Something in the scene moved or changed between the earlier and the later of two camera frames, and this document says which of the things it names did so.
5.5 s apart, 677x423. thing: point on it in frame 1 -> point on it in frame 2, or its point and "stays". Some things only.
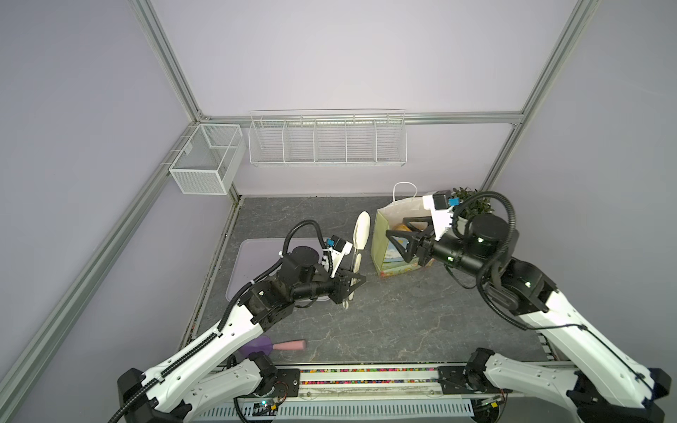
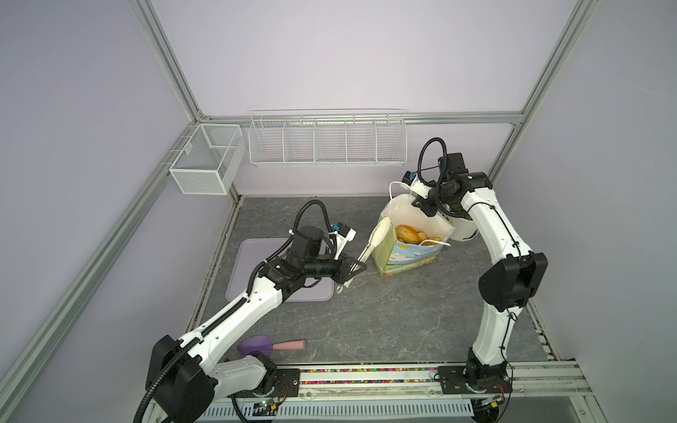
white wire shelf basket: x=329 y=137 stays
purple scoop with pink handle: x=264 y=345 stays
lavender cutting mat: x=250 y=256 stays
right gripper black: x=429 y=252 -> x=429 y=211
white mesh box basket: x=208 y=159 stays
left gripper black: x=341 y=279 -> x=342 y=274
